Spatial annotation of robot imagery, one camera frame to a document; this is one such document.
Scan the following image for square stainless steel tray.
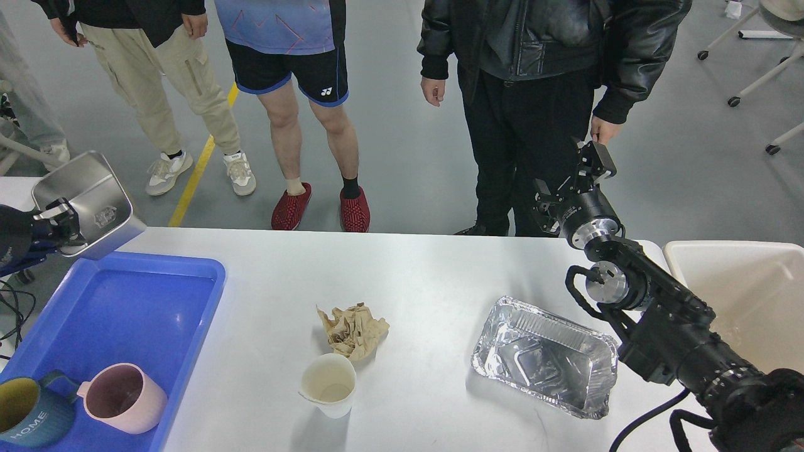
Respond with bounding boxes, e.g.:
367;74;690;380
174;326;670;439
31;151;146;260

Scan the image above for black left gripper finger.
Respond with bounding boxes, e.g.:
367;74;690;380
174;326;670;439
31;198;81;248

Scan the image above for white side table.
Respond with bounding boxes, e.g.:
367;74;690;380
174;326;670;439
0;176;41;212

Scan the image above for blue HOME mug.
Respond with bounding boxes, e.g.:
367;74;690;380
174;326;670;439
1;370;79;448

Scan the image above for crumpled brown paper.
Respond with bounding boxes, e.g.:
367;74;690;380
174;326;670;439
317;303;389;362

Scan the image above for person in blue shorts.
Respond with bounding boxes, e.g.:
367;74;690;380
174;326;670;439
215;1;371;234

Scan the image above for black cables at left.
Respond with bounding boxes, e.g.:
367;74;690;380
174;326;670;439
0;279;37;360

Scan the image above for white paper cup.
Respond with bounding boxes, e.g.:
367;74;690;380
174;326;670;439
298;353;357;419

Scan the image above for aluminium foil tray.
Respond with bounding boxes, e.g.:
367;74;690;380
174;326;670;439
470;296;618;419

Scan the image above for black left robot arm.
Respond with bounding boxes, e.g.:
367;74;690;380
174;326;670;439
1;198;82;276

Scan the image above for blue plastic tray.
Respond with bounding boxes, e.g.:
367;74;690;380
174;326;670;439
2;252;226;451

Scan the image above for white rolling chair legs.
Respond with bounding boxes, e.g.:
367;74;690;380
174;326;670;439
696;0;804;156

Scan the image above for person in black leather jacket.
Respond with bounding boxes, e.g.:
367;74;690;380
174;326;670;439
417;1;692;237

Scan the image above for white chair base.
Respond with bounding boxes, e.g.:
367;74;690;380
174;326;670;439
0;13;71;176

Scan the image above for beige plastic bin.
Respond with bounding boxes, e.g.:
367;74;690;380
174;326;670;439
663;240;803;372

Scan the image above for pink mug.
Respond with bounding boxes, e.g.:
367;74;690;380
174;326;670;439
77;363;167;434

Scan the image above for person in khaki trousers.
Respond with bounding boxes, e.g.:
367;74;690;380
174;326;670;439
38;1;256;196

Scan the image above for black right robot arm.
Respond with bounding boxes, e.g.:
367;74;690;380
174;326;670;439
534;140;803;451

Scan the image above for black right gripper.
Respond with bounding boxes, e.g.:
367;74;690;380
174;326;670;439
533;141;624;250

